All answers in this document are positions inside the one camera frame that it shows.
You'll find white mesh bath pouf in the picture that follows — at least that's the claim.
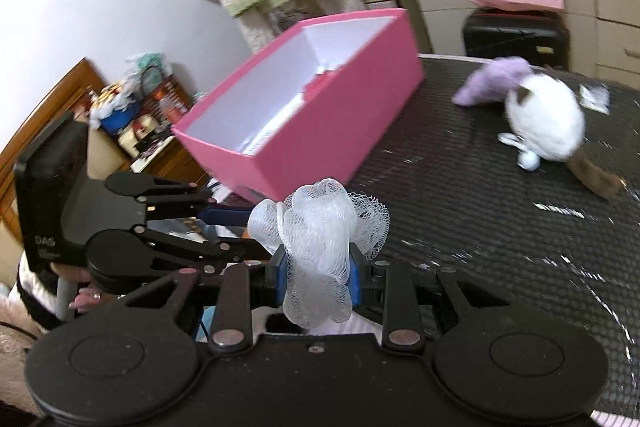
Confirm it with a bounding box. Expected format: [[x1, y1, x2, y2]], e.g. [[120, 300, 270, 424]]
[[247, 178, 390, 329]]

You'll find red strawberry plush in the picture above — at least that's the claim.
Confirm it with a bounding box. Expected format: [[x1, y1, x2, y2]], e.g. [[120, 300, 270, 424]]
[[303, 69, 340, 103]]

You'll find white brown plush toy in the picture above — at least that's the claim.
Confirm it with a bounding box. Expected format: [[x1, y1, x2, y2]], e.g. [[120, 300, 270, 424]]
[[498, 72, 626, 200]]

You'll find purple plush toy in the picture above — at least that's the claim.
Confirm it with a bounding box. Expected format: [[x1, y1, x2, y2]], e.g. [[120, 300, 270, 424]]
[[451, 56, 534, 107]]

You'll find person's left hand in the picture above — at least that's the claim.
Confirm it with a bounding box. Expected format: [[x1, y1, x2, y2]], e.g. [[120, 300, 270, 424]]
[[50, 263, 118, 319]]

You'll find woven basket bag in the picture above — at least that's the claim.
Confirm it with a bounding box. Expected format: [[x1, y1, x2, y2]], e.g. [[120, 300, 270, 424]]
[[140, 65, 192, 115]]

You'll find blue flower bouquet box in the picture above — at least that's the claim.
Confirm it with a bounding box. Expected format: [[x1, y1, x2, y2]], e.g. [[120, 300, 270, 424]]
[[89, 82, 142, 135]]

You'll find wooden nightstand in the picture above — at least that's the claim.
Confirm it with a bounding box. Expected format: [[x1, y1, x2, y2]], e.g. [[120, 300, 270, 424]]
[[1, 58, 206, 245]]

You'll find black honeycomb table mat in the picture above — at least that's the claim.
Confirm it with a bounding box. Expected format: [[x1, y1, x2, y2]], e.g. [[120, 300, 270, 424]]
[[349, 57, 639, 426]]

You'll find pink cardboard box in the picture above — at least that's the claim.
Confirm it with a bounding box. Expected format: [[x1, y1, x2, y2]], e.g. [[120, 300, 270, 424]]
[[172, 9, 423, 202]]

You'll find small foil packet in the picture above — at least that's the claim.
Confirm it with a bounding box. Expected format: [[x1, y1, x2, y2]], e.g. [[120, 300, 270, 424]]
[[579, 84, 610, 115]]

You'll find black suitcase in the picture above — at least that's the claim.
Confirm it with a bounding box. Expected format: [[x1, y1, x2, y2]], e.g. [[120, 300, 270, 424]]
[[462, 9, 570, 70]]

